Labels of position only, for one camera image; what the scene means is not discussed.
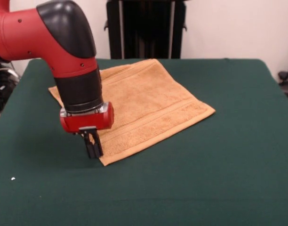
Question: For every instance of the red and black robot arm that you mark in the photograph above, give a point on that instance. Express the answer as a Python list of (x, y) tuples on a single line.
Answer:
[(52, 47)]

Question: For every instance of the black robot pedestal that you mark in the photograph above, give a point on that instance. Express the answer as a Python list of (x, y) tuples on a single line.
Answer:
[(146, 28)]

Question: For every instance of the tan terry towel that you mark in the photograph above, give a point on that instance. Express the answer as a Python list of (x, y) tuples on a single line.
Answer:
[(153, 101)]

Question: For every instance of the dark green table cloth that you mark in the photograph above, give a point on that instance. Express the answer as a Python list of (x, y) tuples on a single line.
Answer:
[(205, 153)]

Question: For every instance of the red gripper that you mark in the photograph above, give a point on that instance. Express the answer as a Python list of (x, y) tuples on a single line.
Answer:
[(87, 121)]

